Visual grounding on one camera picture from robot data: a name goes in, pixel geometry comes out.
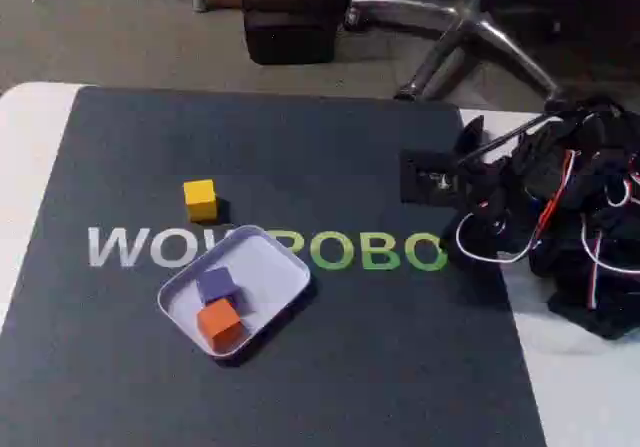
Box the red and white wire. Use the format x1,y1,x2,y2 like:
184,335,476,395
532,149,576,248

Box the white cable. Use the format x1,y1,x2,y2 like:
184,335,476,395
455,210,544,264

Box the yellow cube block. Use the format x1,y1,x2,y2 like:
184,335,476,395
182,178,220,222

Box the white rectangular tray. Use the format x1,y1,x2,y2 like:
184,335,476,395
157,224,312,357

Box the purple cube block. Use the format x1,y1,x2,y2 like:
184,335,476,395
197,267,240,313

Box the black box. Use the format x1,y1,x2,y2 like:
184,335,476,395
238,0,352,66

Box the orange cube block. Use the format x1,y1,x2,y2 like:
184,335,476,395
196,299,243,354

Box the chrome office chair base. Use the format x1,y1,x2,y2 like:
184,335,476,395
344,0,569,113

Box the black mat with WOWROBO print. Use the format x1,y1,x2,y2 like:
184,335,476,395
0,85,549,447

